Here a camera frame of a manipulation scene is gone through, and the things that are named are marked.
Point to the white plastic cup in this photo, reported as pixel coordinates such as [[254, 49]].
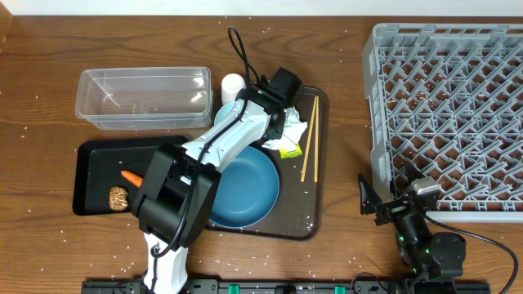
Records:
[[231, 85]]

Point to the brown serving tray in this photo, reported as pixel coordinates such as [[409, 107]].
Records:
[[296, 214]]

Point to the crumpled white paper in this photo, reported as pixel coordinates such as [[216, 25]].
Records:
[[292, 132]]

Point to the clear plastic container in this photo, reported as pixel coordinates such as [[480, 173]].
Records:
[[145, 98]]

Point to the grey dishwasher rack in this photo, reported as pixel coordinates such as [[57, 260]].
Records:
[[447, 99]]

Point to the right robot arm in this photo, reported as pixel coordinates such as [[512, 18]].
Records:
[[435, 259]]

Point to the left wooden chopstick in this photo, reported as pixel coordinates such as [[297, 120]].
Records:
[[312, 123]]

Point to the brown food scrap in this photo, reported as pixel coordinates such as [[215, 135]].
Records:
[[118, 199]]

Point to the light blue rice bowl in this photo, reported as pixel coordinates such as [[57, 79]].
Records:
[[223, 111]]

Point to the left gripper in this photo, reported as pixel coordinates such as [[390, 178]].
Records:
[[279, 131]]

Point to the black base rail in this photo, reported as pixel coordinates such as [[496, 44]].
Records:
[[210, 286]]

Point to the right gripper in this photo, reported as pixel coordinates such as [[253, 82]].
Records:
[[391, 209]]

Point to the orange carrot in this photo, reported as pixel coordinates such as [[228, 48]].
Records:
[[132, 178]]

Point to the yellow green wrapper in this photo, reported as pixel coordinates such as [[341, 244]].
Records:
[[285, 153]]

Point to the black plastic tray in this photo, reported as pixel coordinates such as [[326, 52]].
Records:
[[99, 166]]

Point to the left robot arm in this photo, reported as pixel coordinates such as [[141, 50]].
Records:
[[175, 199]]

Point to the dark blue plate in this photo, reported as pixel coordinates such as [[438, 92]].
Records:
[[247, 192]]

